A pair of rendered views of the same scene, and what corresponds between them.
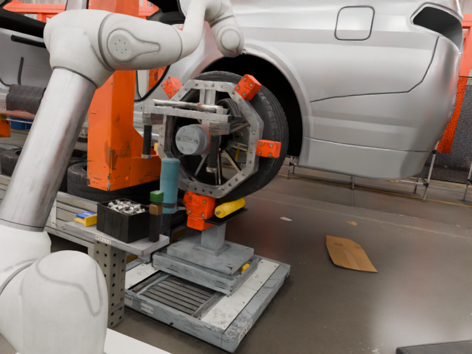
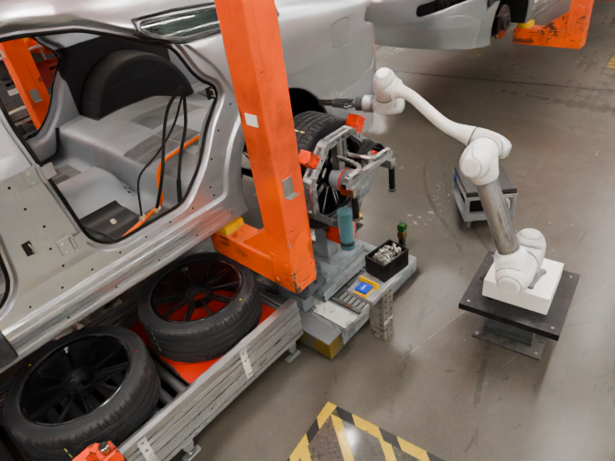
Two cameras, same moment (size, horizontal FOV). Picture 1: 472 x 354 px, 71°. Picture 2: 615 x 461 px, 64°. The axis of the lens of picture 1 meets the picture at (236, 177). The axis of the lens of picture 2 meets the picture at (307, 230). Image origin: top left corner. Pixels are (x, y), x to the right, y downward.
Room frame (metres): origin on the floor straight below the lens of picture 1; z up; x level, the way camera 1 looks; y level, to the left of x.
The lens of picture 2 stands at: (0.91, 2.46, 2.25)
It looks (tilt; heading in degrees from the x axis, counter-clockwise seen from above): 36 degrees down; 293
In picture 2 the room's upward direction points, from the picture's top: 9 degrees counter-clockwise
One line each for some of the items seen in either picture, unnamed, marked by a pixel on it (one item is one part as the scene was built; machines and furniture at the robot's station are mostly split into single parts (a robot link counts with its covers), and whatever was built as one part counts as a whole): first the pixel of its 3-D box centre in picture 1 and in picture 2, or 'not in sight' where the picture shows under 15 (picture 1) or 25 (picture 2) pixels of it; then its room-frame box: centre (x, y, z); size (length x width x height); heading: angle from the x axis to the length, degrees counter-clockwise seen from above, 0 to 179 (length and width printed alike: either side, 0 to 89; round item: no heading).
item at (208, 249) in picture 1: (213, 231); (326, 241); (1.77, 0.09, 0.32); 0.40 x 0.30 x 0.28; 66
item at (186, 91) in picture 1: (207, 139); (339, 177); (1.62, 0.16, 0.85); 0.54 x 0.07 x 0.54; 66
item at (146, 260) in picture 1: (166, 227); (291, 276); (1.92, 0.39, 0.26); 0.42 x 0.18 x 0.35; 156
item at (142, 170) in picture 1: (151, 151); (248, 234); (2.06, 0.54, 0.69); 0.52 x 0.17 x 0.35; 156
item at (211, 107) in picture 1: (216, 101); (366, 146); (1.46, 0.12, 1.03); 0.19 x 0.18 x 0.11; 156
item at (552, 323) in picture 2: not in sight; (516, 307); (0.61, 0.32, 0.15); 0.50 x 0.50 x 0.30; 73
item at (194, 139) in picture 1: (199, 139); (350, 181); (1.55, 0.19, 0.85); 0.21 x 0.14 x 0.14; 156
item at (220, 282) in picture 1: (206, 261); (327, 265); (1.78, 0.11, 0.13); 0.50 x 0.36 x 0.10; 66
